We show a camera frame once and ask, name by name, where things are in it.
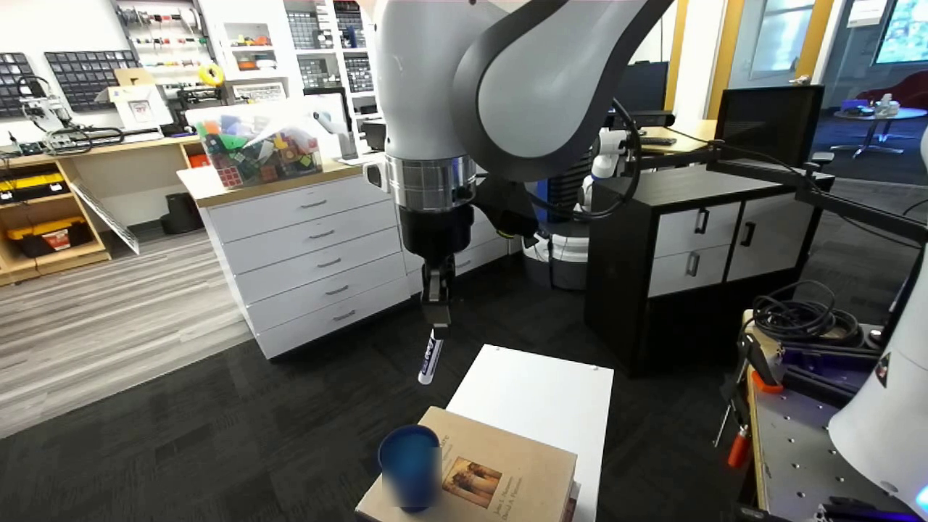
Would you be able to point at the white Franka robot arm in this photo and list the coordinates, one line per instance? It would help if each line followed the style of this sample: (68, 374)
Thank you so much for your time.
(522, 87)

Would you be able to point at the black bin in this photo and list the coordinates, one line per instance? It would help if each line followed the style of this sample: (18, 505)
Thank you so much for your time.
(182, 212)

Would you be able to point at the small black monitor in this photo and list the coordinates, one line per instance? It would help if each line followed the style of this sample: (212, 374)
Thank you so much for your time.
(647, 87)

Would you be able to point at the yellow window frame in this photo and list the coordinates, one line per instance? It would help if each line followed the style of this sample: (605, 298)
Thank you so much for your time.
(727, 45)

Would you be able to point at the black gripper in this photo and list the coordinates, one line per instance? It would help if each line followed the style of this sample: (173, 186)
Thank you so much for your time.
(437, 235)

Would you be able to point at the white paper sheet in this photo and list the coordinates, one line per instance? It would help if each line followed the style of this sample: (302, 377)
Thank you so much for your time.
(202, 180)

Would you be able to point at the white spray bottle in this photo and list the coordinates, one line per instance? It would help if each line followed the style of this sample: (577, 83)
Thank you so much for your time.
(608, 153)

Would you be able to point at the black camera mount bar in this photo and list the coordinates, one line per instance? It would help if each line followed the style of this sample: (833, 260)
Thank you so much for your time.
(859, 208)

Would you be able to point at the black electronics box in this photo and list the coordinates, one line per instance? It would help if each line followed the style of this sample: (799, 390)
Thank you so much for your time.
(827, 369)

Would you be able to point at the wooden desk with shelves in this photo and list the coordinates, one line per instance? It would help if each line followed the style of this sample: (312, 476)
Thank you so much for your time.
(48, 205)

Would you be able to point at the blue plastic cup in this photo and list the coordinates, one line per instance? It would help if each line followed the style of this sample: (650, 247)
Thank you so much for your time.
(411, 474)

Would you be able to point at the wooden edged robot workbench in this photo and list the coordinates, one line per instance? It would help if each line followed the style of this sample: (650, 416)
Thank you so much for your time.
(783, 464)

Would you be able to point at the black cabinet white drawers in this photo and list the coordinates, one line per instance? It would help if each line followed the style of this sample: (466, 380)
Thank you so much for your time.
(618, 270)

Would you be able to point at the white wall shelf unit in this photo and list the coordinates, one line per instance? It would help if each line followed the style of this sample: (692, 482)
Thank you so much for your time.
(279, 48)

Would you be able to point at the tan hardcover book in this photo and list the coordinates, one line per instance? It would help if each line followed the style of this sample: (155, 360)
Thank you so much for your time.
(522, 474)

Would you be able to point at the black wall pegboard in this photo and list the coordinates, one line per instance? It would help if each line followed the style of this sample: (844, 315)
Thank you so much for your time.
(89, 76)

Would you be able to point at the white drawer cabinet wooden top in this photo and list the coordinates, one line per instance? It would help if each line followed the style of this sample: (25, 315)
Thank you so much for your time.
(279, 261)

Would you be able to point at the wrist mounted camera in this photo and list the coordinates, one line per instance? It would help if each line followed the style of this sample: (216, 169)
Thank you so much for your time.
(377, 176)

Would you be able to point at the wall display screen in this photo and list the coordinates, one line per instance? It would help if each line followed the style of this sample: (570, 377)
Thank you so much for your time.
(904, 29)

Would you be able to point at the plastic bin of toys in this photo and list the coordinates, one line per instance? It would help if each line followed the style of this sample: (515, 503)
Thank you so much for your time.
(261, 148)

